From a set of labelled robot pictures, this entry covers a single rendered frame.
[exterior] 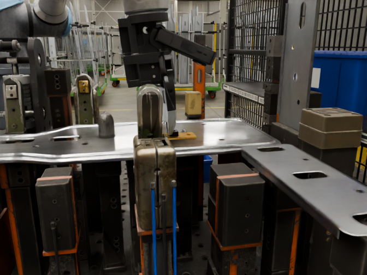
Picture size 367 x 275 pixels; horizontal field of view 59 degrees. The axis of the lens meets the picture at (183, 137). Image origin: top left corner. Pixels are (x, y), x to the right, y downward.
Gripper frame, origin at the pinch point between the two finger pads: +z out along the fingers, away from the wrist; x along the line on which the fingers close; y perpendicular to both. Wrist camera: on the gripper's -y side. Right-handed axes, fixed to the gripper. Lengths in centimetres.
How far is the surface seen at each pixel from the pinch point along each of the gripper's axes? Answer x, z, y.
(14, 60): -24.7, -14.8, 31.4
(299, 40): -3.6, -12.7, -28.3
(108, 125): -3.6, -1.0, 11.7
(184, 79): -707, 78, -142
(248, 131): -2.6, 4.3, -16.1
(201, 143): 3.6, 3.1, -4.5
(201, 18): -710, -56, -195
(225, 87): -65, 4, -32
